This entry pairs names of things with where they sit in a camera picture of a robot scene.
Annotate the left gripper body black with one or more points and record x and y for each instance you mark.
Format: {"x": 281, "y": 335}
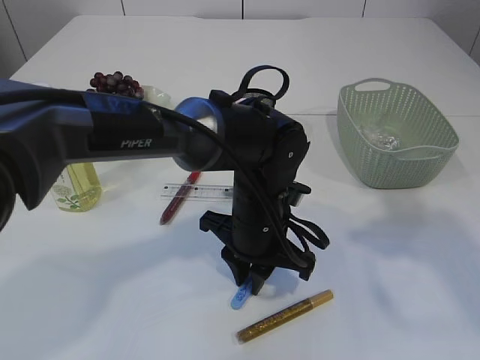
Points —
{"x": 248, "y": 233}

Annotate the green plastic woven basket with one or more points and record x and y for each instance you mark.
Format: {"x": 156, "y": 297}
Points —
{"x": 428, "y": 141}

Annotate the red marker pen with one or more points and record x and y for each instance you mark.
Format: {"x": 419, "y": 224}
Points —
{"x": 179, "y": 198}

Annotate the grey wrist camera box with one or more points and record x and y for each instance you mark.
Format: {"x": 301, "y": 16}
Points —
{"x": 293, "y": 194}

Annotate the clear plastic sheet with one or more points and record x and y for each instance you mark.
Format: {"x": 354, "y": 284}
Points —
{"x": 381, "y": 138}

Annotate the blue capped scissors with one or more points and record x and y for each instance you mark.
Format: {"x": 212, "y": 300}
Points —
{"x": 241, "y": 296}

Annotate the green wavy glass plate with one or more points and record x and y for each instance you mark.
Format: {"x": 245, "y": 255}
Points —
{"x": 156, "y": 96}

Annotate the gold glitter marker pen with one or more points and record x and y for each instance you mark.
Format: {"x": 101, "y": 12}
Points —
{"x": 283, "y": 316}

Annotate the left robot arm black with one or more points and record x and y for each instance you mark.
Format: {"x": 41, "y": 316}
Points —
{"x": 43, "y": 130}

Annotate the yellow tea bottle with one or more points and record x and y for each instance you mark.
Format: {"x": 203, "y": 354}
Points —
{"x": 77, "y": 189}

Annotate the purple grape bunch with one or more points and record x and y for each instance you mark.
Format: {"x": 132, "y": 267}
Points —
{"x": 116, "y": 84}

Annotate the clear plastic ruler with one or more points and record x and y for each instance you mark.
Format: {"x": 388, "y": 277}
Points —
{"x": 200, "y": 192}

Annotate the black mesh pen holder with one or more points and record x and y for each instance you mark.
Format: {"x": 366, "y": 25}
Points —
{"x": 252, "y": 94}

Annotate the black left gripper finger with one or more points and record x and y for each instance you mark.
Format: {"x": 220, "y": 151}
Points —
{"x": 259, "y": 274}
{"x": 239, "y": 268}

